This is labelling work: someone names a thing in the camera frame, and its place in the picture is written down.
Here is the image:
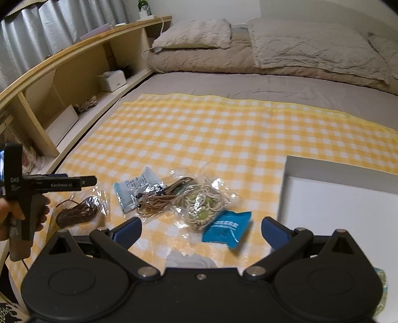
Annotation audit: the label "white cable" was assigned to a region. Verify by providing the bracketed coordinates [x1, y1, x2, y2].
[141, 17, 168, 74]

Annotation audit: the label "bed with grey sheet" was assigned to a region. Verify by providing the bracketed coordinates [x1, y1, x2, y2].
[124, 70, 398, 125]

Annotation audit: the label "white tray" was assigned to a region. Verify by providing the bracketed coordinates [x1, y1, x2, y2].
[277, 155, 398, 280]

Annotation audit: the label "person's left hand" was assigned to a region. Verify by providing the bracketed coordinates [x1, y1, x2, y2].
[0, 196, 51, 242]

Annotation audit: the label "beige fluffy pillow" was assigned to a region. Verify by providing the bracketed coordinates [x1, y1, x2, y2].
[152, 18, 232, 50]

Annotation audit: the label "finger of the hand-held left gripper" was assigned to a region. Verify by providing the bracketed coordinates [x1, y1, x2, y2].
[79, 176, 98, 190]

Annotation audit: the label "yellow checked mat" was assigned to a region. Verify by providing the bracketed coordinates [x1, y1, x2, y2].
[4, 93, 398, 274]

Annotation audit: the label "white tissue box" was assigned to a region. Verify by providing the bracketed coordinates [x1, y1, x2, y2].
[98, 70, 128, 92]

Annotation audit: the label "lilac paper sheet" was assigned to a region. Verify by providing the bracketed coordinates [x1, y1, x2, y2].
[79, 23, 113, 40]

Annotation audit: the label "braided rope bundle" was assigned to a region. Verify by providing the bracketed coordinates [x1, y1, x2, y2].
[74, 95, 99, 113]

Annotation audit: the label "blue headset cover packet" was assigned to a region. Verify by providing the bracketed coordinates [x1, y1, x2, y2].
[201, 209, 253, 249]

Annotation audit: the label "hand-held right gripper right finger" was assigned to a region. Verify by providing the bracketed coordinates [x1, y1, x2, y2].
[244, 217, 363, 282]

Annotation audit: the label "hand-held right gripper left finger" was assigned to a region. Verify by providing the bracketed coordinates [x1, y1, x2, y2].
[40, 217, 162, 280]

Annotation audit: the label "beige fluffy blanket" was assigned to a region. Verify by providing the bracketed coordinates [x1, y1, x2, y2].
[248, 17, 392, 85]

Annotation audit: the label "grey curtain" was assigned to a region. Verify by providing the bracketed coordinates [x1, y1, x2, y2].
[0, 0, 131, 90]

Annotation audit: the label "flat white box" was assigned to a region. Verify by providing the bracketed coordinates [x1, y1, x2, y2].
[46, 104, 80, 141]

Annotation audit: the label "bagged beige cord green beads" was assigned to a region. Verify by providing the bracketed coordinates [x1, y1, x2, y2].
[172, 163, 240, 232]

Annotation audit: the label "teal patterned packet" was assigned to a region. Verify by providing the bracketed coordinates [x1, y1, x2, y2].
[371, 265, 391, 314]

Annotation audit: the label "bagged brown cord with beads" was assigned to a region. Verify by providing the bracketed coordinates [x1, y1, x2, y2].
[135, 168, 199, 215]

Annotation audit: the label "wooden headboard shelf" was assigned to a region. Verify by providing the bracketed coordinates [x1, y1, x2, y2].
[0, 15, 173, 199]

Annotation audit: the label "bagged brown cord coil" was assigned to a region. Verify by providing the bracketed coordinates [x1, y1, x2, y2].
[50, 189, 111, 231]

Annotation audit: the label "brown fluffy duvet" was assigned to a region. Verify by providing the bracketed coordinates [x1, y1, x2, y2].
[147, 30, 398, 94]

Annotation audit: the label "pale blue white packet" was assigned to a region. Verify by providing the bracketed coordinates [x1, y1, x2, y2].
[112, 167, 167, 214]

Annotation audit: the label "dark patterned book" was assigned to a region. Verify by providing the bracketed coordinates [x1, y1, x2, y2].
[0, 295, 29, 323]

